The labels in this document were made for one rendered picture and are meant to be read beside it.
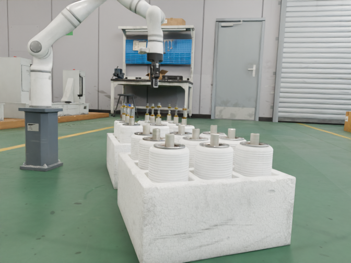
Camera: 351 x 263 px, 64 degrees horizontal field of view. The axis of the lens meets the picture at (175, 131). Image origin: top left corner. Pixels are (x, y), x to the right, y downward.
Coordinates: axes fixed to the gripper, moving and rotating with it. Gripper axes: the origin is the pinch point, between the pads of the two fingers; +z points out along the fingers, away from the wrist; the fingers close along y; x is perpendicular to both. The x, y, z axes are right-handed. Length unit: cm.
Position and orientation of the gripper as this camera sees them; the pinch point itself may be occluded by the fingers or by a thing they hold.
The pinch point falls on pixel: (154, 84)
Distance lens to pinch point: 132.8
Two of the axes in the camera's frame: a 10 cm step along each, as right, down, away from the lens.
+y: -2.5, -1.2, 9.6
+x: -9.7, 0.0, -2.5
